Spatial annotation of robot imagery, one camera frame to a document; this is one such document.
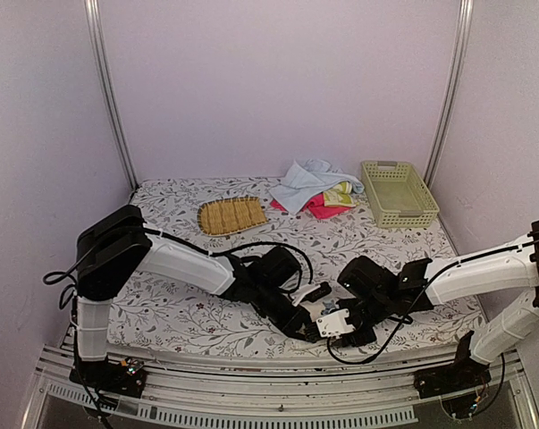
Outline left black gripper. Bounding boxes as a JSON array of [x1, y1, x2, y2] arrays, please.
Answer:
[[253, 282, 316, 343]]

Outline cream towel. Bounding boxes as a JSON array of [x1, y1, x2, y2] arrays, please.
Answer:
[[300, 299, 339, 322]]

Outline light blue towel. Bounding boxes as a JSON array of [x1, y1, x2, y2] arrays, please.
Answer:
[[269, 159, 365, 215]]

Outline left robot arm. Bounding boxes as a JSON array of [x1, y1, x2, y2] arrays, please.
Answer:
[[43, 205, 312, 388]]

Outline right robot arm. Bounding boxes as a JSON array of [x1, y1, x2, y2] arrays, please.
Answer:
[[337, 221, 539, 397]]

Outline floral tablecloth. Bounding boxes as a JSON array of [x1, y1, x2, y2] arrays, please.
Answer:
[[107, 178, 484, 360]]

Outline woven bamboo tray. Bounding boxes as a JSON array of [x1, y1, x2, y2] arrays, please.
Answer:
[[198, 197, 267, 237]]

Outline pink towel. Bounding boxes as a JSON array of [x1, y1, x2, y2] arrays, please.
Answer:
[[269, 191, 357, 220]]

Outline yellow green patterned towel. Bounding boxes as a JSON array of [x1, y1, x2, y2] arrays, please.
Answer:
[[322, 181, 357, 207]]

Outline green plastic basket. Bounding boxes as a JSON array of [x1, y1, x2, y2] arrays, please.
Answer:
[[361, 161, 440, 229]]

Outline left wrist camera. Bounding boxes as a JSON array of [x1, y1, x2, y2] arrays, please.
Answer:
[[291, 282, 332, 306]]

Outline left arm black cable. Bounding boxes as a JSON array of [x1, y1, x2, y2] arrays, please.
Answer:
[[43, 240, 317, 309]]

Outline front aluminium rail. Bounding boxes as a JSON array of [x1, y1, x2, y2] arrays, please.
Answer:
[[21, 343, 539, 429]]

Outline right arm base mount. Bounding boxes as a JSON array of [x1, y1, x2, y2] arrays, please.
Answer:
[[413, 331, 491, 399]]

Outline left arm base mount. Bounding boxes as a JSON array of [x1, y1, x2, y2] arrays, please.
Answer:
[[69, 338, 147, 399]]

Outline right aluminium post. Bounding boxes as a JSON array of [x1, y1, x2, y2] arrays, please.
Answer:
[[424, 0, 474, 188]]

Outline aluminium post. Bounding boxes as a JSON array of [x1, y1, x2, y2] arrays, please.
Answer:
[[424, 0, 474, 188], [84, 0, 139, 192]]

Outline left aluminium post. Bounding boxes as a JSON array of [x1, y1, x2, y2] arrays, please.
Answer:
[[84, 0, 139, 192]]

